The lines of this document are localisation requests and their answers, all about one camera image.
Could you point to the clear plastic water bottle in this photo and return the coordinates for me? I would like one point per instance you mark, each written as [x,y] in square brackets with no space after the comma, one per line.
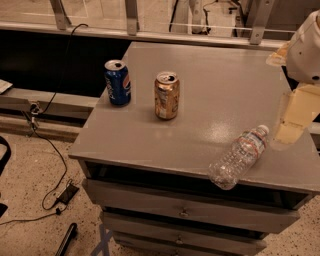
[244,152]

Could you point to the orange soda can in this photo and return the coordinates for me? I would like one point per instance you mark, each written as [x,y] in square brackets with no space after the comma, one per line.
[167,93]

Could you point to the black bar on floor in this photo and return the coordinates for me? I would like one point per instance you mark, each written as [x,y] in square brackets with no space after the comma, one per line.
[70,234]

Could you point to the black object at left edge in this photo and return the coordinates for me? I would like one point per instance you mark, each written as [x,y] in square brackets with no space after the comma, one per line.
[4,158]

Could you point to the blue Pepsi can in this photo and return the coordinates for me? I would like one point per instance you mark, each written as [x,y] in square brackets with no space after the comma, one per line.
[117,82]

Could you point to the metal window rail frame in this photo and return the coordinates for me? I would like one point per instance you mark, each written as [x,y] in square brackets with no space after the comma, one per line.
[191,22]

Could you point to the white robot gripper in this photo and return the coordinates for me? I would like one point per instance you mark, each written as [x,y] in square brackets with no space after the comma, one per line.
[305,55]

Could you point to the grey drawer cabinet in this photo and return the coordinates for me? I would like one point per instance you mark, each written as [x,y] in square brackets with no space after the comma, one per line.
[149,175]

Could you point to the black power adapter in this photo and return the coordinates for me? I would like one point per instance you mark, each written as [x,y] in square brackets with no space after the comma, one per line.
[68,193]

